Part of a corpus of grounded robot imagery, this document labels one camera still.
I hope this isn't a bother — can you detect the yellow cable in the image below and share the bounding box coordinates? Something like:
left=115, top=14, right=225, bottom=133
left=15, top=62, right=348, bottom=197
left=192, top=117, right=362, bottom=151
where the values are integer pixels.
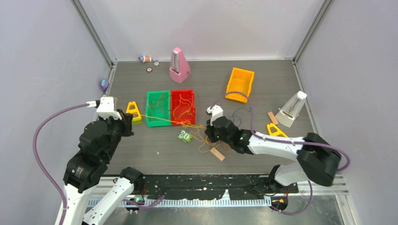
left=137, top=96, right=218, bottom=153

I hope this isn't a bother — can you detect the red plastic bin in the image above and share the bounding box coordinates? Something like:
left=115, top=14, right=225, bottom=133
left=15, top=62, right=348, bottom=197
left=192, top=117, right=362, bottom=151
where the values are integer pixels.
left=170, top=89, right=196, bottom=126

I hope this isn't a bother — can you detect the purple round toy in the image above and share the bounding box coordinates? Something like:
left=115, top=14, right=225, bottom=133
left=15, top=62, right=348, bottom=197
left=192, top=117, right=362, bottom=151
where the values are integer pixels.
left=99, top=79, right=109, bottom=91

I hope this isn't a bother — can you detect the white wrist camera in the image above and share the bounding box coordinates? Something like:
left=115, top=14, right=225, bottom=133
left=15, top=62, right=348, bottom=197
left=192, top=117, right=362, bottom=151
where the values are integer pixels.
left=86, top=96, right=122, bottom=120
left=206, top=104, right=223, bottom=126

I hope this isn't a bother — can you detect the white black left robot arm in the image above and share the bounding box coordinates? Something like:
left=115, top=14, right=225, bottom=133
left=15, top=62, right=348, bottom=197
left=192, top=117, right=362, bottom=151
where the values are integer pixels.
left=57, top=110, right=145, bottom=225

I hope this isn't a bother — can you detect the wooden block near metronome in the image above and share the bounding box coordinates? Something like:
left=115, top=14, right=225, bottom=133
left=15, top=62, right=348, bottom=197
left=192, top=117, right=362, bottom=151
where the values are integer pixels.
left=268, top=112, right=279, bottom=125

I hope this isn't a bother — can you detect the pink metronome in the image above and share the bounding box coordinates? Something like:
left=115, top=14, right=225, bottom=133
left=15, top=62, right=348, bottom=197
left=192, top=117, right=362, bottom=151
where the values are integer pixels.
left=169, top=47, right=191, bottom=83

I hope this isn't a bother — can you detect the green owl toy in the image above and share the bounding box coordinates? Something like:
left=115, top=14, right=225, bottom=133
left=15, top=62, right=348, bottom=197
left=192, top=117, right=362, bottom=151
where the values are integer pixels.
left=177, top=129, right=192, bottom=143

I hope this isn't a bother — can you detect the white metronome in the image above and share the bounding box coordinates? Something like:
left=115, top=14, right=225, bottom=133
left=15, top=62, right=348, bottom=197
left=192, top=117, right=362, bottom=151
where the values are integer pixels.
left=275, top=91, right=307, bottom=128

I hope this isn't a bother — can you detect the small clown figurine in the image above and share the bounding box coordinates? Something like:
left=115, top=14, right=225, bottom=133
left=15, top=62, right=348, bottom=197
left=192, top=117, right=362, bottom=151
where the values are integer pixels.
left=138, top=55, right=152, bottom=63

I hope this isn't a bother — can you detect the brown orange cable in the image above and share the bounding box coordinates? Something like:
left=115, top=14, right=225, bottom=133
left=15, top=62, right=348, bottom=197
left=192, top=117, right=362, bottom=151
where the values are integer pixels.
left=148, top=91, right=170, bottom=113

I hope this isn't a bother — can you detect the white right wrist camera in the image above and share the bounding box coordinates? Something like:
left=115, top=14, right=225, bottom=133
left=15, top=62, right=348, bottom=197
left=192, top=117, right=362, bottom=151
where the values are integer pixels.
left=206, top=104, right=223, bottom=126

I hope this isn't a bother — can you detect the green plastic bin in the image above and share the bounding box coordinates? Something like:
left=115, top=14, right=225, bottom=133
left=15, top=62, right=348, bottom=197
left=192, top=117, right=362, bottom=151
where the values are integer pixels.
left=145, top=90, right=171, bottom=128

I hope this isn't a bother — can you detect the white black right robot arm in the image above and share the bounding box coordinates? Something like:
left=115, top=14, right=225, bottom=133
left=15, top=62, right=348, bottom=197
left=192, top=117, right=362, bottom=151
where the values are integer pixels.
left=205, top=116, right=342, bottom=192

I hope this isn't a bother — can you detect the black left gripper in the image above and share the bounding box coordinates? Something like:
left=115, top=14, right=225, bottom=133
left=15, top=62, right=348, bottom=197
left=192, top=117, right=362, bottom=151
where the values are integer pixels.
left=99, top=107, right=135, bottom=159

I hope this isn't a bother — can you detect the orange plastic bin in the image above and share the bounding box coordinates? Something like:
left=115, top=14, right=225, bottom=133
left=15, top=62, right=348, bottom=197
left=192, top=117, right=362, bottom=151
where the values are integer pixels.
left=225, top=67, right=255, bottom=103

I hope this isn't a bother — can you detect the yellow triangle stand right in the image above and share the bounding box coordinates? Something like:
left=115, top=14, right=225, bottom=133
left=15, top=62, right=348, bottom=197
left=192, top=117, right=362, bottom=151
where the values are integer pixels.
left=267, top=123, right=288, bottom=137

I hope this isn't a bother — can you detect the yellow triangle stand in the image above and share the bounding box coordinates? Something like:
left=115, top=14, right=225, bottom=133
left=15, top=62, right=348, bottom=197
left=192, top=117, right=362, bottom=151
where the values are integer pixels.
left=267, top=123, right=288, bottom=137
left=126, top=101, right=143, bottom=124

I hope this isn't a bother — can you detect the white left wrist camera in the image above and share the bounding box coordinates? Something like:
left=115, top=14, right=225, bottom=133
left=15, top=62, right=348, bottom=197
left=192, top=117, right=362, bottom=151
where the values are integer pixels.
left=86, top=96, right=122, bottom=120

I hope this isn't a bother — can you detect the yellow triangle stand left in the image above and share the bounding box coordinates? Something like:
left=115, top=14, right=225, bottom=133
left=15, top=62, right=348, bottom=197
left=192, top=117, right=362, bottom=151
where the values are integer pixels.
left=126, top=101, right=143, bottom=124

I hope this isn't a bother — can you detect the wooden block near front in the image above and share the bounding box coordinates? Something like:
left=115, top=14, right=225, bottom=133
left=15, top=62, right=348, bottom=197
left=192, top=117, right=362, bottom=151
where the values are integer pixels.
left=210, top=148, right=225, bottom=161

